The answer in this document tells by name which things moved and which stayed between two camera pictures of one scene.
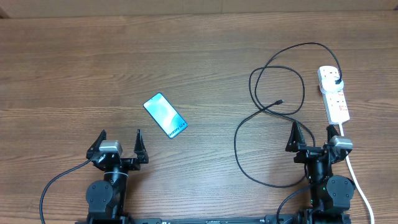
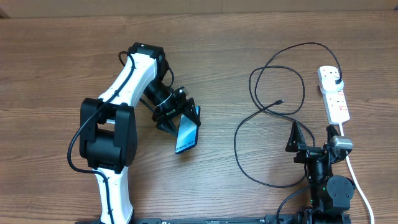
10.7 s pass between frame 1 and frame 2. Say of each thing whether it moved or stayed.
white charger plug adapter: stayed
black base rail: stayed
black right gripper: stayed
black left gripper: moved
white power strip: stayed
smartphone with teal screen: moved
